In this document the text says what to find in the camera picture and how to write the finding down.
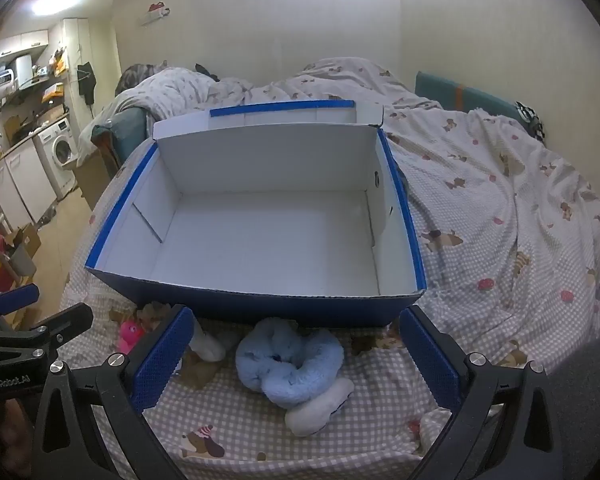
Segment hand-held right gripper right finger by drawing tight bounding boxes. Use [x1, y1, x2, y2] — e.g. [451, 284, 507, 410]
[399, 305, 576, 480]

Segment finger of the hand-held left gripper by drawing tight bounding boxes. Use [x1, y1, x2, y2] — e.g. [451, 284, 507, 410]
[27, 302, 94, 353]
[0, 284, 40, 322]

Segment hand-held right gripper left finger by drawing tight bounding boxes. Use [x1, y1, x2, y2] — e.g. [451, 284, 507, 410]
[30, 304, 196, 480]

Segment pink plush toy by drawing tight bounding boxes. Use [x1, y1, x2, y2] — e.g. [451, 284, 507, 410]
[117, 321, 148, 353]

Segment light blue fluffy scarf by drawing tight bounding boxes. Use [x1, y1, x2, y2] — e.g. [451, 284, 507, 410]
[235, 317, 345, 408]

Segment blue cardboard box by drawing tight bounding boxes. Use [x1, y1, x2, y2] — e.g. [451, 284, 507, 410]
[84, 100, 427, 330]

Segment person's left hand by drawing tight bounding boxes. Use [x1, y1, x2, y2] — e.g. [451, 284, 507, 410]
[0, 397, 38, 468]

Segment small cardboard box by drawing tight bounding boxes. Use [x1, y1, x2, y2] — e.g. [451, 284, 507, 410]
[10, 225, 42, 277]

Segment white base cabinets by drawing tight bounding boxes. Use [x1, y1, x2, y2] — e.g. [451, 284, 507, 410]
[0, 135, 58, 226]

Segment brown cardboard box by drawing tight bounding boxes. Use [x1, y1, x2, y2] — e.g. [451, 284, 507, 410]
[74, 152, 112, 211]

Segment dog print checkered blanket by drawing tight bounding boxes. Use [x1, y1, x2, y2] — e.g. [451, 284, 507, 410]
[60, 57, 600, 463]

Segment white washing machine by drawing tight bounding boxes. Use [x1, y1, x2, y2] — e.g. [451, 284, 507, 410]
[35, 119, 78, 196]

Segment person's grey clothed leg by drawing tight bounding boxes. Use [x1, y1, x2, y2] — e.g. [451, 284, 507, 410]
[540, 337, 600, 480]

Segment dark hanging garment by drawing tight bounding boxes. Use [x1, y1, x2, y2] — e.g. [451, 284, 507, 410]
[77, 61, 97, 106]

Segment grey striped pillow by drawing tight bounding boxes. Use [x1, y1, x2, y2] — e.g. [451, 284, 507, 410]
[115, 62, 168, 96]

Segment black white checkered cloth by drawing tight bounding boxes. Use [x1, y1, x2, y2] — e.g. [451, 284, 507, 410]
[514, 101, 548, 143]

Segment ceiling light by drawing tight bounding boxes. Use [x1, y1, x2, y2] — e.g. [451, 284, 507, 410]
[30, 0, 101, 17]

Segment white wall cabinet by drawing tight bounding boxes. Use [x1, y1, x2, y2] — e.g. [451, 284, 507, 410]
[0, 30, 49, 63]

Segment teal cushion with orange strap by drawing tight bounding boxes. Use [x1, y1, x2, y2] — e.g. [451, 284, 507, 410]
[414, 71, 531, 131]

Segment white wall shelf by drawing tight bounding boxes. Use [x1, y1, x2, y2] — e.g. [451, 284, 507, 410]
[140, 2, 173, 26]

